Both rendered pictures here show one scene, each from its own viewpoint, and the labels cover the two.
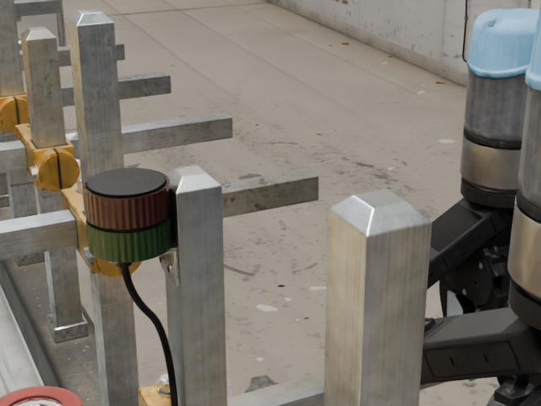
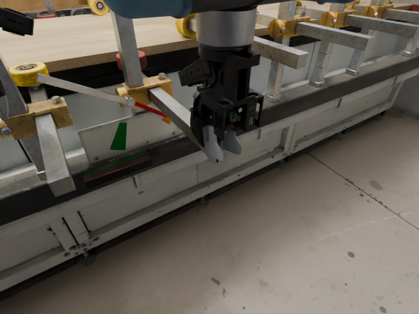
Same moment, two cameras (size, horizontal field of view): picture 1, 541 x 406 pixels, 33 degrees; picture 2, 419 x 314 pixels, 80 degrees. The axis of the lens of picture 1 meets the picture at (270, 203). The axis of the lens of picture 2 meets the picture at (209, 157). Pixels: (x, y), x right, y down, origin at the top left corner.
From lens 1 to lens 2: 0.94 m
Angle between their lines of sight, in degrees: 71
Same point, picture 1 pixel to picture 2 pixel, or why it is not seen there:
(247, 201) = (267, 52)
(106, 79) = not seen: outside the picture
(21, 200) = (319, 59)
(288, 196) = (283, 59)
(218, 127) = (359, 42)
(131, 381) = not seen: hidden behind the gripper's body
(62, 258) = (273, 68)
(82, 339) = (269, 102)
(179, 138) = (338, 40)
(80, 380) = not seen: hidden behind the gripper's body
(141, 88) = (398, 29)
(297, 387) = (169, 100)
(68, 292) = (272, 83)
